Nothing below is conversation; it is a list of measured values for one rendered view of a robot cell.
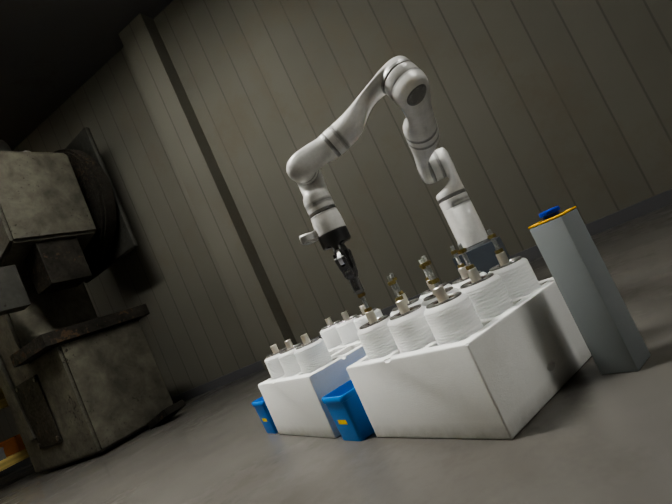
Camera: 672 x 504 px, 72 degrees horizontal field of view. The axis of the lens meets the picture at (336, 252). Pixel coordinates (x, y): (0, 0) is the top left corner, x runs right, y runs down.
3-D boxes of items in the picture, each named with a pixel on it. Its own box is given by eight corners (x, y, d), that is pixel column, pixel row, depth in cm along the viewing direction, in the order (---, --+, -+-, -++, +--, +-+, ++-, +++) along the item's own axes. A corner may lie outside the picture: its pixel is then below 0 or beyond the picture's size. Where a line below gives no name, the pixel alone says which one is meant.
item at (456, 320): (491, 395, 84) (448, 303, 85) (452, 398, 91) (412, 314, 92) (516, 371, 90) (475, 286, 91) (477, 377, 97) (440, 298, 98)
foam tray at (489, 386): (469, 366, 134) (442, 309, 135) (601, 346, 103) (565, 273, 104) (376, 437, 110) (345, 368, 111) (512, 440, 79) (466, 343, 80)
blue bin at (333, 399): (414, 387, 137) (396, 350, 138) (439, 385, 128) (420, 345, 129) (338, 441, 120) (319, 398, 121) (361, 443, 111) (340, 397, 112)
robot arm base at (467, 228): (464, 251, 150) (441, 204, 151) (491, 239, 146) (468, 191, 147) (460, 254, 141) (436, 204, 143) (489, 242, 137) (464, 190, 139)
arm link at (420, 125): (430, 69, 102) (445, 131, 124) (404, 47, 106) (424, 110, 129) (397, 96, 103) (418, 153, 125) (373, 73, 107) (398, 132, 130)
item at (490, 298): (525, 347, 102) (489, 273, 104) (545, 352, 93) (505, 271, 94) (486, 365, 102) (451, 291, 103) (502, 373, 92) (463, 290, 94)
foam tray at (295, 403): (363, 380, 177) (344, 337, 178) (430, 372, 145) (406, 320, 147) (278, 434, 155) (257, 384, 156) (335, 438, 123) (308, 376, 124)
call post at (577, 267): (614, 359, 93) (545, 220, 95) (651, 354, 87) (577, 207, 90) (600, 375, 89) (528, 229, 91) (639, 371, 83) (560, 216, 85)
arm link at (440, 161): (444, 148, 150) (467, 195, 148) (417, 161, 152) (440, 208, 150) (445, 142, 141) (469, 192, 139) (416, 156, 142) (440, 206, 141)
